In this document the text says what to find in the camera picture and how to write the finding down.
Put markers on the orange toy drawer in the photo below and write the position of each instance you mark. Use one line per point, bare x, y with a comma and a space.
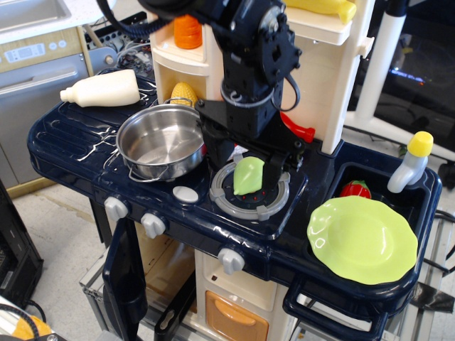
232, 321

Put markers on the red white toy sushi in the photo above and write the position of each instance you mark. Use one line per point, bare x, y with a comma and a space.
238, 152

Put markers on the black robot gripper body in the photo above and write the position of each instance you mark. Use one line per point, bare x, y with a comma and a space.
255, 126

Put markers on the grey toy stove burner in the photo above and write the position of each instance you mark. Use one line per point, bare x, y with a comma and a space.
257, 206

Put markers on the yellow toy corn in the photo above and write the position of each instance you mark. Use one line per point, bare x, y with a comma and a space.
183, 94

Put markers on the grey right stove knob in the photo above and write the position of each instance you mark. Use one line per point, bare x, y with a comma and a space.
231, 261

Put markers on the steel cooking pot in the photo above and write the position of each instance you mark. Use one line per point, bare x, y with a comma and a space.
161, 143

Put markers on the grey yellow toy faucet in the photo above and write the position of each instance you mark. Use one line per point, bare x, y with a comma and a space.
413, 164

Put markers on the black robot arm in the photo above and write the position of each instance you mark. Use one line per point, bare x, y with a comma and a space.
258, 52

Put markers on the light green plastic plate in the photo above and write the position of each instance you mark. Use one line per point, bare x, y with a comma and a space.
362, 240

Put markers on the yellow toy banana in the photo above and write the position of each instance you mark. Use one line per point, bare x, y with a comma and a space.
345, 10

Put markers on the grey toy dishwasher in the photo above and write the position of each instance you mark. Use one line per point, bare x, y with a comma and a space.
33, 72

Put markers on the grey left stove knob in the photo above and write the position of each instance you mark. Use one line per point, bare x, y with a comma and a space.
115, 208

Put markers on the navy cream toy kitchen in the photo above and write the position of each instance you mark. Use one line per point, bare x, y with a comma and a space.
282, 281

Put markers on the green toy pear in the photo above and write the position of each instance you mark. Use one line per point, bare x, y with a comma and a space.
248, 175

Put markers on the grey round button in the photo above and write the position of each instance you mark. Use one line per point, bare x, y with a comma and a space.
185, 194

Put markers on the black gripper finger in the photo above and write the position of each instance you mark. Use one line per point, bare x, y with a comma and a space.
275, 165
219, 146

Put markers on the red ketchup bottle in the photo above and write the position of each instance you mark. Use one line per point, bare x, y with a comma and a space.
307, 134

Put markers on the orange toy carrot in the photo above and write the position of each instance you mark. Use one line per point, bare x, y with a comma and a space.
187, 32

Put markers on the grey stove knob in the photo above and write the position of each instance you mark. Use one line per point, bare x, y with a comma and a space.
115, 208
153, 225
231, 261

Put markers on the white plastic bottle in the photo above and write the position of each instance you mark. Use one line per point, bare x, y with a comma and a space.
112, 89

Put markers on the grey middle stove knob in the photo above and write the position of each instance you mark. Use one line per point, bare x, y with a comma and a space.
153, 225

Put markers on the red toy strawberry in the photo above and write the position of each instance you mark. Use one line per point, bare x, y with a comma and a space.
356, 188

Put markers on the white pvc pipe frame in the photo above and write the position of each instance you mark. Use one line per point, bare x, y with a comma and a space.
407, 82

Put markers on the navy oven door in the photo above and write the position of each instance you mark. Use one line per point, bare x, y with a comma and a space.
124, 282

